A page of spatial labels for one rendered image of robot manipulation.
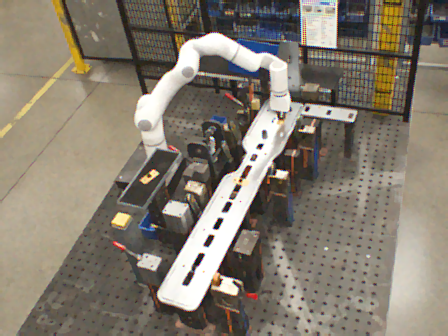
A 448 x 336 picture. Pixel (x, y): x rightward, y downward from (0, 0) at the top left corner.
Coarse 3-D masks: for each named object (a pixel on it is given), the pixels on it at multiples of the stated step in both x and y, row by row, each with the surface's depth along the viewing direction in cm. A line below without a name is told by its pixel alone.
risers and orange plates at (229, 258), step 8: (264, 192) 263; (256, 200) 262; (264, 200) 266; (256, 208) 267; (264, 208) 268; (208, 240) 228; (232, 248) 237; (232, 256) 239; (224, 264) 233; (232, 264) 241; (224, 272) 236; (232, 272) 242
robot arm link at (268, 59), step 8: (240, 48) 240; (240, 56) 240; (248, 56) 242; (256, 56) 244; (264, 56) 250; (272, 56) 254; (240, 64) 243; (248, 64) 243; (256, 64) 244; (264, 64) 255
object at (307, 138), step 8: (304, 128) 261; (312, 128) 260; (304, 136) 262; (312, 136) 260; (304, 144) 266; (312, 144) 264; (304, 152) 270; (312, 152) 270; (304, 160) 274; (312, 160) 274; (304, 168) 278; (312, 168) 276; (304, 176) 282; (312, 176) 280
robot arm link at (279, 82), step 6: (270, 66) 248; (276, 66) 247; (282, 66) 246; (270, 72) 250; (276, 72) 246; (282, 72) 246; (276, 78) 249; (282, 78) 249; (276, 84) 251; (282, 84) 251; (276, 90) 254; (282, 90) 253
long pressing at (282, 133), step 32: (256, 128) 273; (288, 128) 270; (256, 160) 255; (224, 192) 242; (256, 192) 240; (224, 224) 228; (192, 256) 217; (224, 256) 216; (160, 288) 207; (192, 288) 205
